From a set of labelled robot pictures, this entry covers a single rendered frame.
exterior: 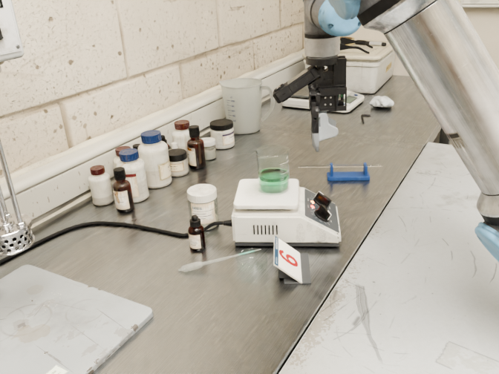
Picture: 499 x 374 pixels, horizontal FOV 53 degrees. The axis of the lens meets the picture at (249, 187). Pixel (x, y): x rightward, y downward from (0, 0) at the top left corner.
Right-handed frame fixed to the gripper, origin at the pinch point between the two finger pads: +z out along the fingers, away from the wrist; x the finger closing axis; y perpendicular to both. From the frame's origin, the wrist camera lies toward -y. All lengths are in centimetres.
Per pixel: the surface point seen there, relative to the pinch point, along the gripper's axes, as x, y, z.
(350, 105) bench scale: 56, 14, 7
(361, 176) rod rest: -1.2, 11.2, 8.3
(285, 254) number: -38.1, -6.4, 6.3
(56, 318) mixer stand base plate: -53, -41, 7
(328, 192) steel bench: -7.9, 2.9, 9.1
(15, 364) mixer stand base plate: -63, -43, 7
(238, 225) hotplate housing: -31.6, -15.0, 3.8
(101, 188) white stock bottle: -13.9, -47.5, 3.6
